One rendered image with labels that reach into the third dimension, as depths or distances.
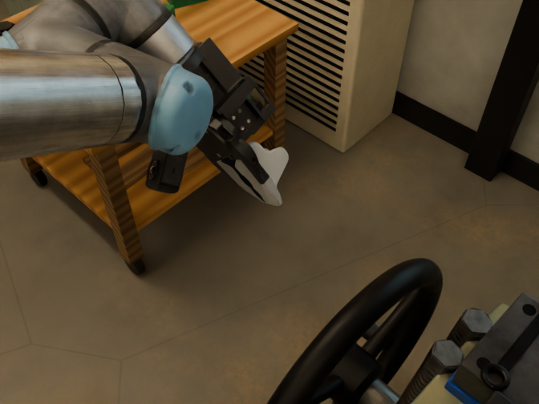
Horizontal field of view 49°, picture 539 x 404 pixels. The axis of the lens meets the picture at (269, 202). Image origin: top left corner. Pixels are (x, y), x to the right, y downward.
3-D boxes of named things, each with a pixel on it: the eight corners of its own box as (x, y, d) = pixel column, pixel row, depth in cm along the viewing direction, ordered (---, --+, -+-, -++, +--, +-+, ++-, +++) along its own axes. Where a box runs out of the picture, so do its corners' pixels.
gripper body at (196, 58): (281, 113, 70) (216, 31, 65) (237, 164, 68) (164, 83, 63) (249, 118, 77) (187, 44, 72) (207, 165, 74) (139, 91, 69)
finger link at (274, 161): (314, 178, 74) (269, 123, 70) (287, 212, 72) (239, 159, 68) (300, 177, 77) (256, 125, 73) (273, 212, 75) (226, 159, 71)
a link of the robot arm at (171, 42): (135, 52, 61) (110, 65, 68) (165, 86, 63) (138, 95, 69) (182, 6, 63) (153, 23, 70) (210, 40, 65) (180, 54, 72)
